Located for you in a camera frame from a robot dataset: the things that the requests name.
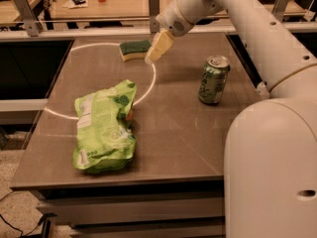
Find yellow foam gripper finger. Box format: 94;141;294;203
151;30;174;55
145;49;161;64

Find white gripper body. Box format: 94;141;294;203
156;0;194;37

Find green and yellow sponge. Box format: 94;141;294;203
119;40;151;61

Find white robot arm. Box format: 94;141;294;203
157;0;317;238

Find green rice chip bag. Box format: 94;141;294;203
72;80;137;174

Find green soda can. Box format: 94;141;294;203
198;55;230;105

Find clear sanitizer bottle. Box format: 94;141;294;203
256;81;270;100

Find grey table base drawers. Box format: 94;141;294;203
28;178;226;238

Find middle metal rail bracket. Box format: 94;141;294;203
149;0;159;33

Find metal rail bracket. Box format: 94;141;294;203
270;0;296;23
13;0;43;37
149;0;159;33

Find right metal rail bracket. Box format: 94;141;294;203
270;0;296;23

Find left metal rail bracket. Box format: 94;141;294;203
13;0;43;37

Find black floor cable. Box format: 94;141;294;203
0;190;48;238

